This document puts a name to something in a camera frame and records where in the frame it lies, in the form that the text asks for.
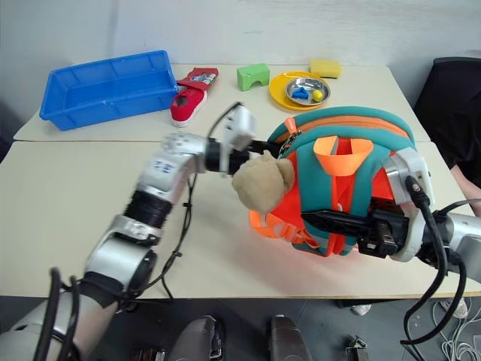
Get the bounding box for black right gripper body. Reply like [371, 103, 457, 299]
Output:
[357, 208, 411, 259]

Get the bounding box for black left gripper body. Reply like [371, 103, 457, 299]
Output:
[227, 147, 257, 177]

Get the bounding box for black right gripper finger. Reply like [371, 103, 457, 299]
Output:
[300, 210, 374, 238]
[369, 198, 396, 213]

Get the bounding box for orange and teal backpack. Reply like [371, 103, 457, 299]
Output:
[247, 106, 416, 259]

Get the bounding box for beige plush toy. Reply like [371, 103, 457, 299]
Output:
[231, 149, 297, 216]

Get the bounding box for yellow plate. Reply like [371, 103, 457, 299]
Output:
[268, 71, 333, 111]

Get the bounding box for green arch block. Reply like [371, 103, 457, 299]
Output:
[236, 62, 271, 93]

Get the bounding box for silver metal dish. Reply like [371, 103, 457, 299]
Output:
[285, 77, 331, 105]

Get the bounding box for red slip-on shoe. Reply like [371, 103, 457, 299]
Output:
[169, 85, 209, 128]

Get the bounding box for red snack packet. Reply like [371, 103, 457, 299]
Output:
[176, 66, 220, 95]

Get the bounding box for yellow sponge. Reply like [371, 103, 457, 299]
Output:
[309, 58, 343, 80]

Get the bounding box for black office chair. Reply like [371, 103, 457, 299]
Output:
[413, 56, 481, 177]

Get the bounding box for dark rounded robot leg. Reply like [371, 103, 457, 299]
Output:
[165, 314, 226, 361]
[267, 314, 315, 361]

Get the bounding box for blue plastic bin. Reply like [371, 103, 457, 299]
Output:
[38, 50, 180, 132]

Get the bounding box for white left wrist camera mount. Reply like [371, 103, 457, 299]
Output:
[219, 106, 259, 176]

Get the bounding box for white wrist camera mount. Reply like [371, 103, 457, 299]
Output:
[382, 147, 437, 263]
[219, 106, 259, 176]

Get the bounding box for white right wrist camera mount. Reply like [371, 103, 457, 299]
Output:
[382, 147, 437, 263]

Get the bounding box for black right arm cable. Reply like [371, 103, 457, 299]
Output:
[399, 174, 481, 361]

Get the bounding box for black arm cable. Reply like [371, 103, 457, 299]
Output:
[399, 174, 481, 361]
[123, 100, 244, 313]

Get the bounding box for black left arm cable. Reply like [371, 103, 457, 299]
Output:
[123, 100, 244, 313]

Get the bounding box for white floor cables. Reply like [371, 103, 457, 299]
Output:
[428, 295, 481, 361]

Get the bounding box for black shoulder cables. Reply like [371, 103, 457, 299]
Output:
[32, 266, 82, 361]

